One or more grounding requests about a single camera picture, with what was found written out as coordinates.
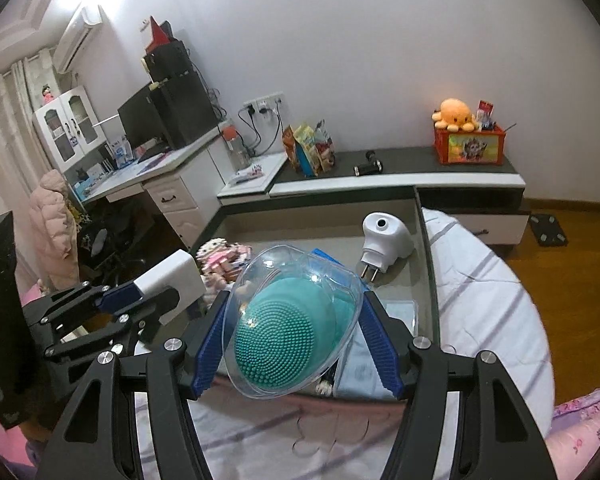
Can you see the black roller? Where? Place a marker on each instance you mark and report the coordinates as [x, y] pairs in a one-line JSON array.
[[367, 164]]

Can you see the black beaded hair clip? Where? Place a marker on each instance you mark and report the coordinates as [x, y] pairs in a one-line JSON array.
[[325, 385]]

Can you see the long blue packet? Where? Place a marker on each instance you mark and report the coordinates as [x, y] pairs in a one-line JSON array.
[[325, 255]]

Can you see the pink block kitty figure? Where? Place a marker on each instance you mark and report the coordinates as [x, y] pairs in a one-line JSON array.
[[211, 255]]

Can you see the black office chair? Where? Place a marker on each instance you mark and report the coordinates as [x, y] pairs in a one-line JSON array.
[[105, 245]]

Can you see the red white packet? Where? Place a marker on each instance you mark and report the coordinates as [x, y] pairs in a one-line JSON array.
[[485, 115]]

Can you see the white plug night light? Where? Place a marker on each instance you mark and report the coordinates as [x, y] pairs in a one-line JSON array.
[[385, 240]]

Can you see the beige curtain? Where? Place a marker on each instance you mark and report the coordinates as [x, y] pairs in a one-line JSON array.
[[5, 120]]

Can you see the red paper bag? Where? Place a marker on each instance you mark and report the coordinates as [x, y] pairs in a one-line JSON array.
[[159, 35]]

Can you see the pink floral bedding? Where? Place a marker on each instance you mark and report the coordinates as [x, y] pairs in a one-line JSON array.
[[590, 425]]

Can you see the pink down jacket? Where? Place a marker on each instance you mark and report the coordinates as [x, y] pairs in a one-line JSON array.
[[52, 230]]

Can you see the blue white box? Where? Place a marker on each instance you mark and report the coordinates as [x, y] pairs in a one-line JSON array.
[[120, 152]]

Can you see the clear bottle orange cap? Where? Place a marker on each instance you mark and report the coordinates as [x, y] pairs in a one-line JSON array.
[[237, 152]]

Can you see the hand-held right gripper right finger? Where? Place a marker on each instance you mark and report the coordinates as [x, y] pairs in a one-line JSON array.
[[382, 350]]

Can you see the white glass-door cabinet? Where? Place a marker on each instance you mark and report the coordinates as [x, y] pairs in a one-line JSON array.
[[65, 96]]

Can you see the orange snack bag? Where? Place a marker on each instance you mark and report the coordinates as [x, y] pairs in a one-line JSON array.
[[290, 150]]

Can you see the black floor scale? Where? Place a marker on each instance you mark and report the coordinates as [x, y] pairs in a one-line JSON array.
[[547, 230]]

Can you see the white air conditioner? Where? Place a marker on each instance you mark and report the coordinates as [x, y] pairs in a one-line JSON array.
[[77, 35]]

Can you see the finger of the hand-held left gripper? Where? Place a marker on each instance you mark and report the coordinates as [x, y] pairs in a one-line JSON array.
[[120, 296], [150, 310]]

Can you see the orange octopus plush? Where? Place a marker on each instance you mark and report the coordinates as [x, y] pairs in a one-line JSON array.
[[452, 115]]

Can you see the pink storage box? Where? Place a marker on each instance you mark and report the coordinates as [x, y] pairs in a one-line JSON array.
[[325, 220]]

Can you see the yellow blue snack bag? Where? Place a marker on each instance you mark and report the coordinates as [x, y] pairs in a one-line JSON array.
[[305, 152]]

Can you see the pink packet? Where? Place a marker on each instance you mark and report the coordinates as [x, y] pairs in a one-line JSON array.
[[249, 172]]

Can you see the white lamp bar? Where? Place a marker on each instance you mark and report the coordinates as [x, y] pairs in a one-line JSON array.
[[106, 120]]

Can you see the small pink doll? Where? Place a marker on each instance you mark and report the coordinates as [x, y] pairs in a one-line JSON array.
[[47, 95]]

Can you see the red cartoon storage box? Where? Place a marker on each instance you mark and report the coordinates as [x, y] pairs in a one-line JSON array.
[[470, 147]]

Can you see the small white box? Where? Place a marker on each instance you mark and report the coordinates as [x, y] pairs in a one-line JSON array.
[[175, 270]]

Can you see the teal brush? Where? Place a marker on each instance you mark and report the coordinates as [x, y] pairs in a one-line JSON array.
[[280, 340]]

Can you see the black computer tower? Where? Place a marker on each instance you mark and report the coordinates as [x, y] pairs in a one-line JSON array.
[[187, 110]]

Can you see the black computer monitor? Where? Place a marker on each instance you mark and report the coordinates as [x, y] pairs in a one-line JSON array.
[[140, 120]]

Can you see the pink purple block donut model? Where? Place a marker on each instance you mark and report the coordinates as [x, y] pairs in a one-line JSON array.
[[240, 260]]

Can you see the snack bags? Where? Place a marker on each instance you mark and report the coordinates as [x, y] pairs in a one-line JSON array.
[[325, 150]]

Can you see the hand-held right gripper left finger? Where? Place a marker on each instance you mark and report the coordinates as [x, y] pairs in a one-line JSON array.
[[207, 350]]

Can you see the black-topped low cabinet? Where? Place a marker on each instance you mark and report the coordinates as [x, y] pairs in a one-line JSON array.
[[430, 180]]

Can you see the black speaker box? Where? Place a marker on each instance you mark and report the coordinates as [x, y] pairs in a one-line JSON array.
[[167, 60]]

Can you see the purple notebook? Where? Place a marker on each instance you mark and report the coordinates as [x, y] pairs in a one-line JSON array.
[[162, 160]]

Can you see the white desk with drawers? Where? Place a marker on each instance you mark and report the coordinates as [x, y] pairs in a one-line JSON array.
[[180, 200]]

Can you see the white wall socket panel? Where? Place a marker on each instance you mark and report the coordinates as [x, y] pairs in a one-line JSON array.
[[270, 102]]

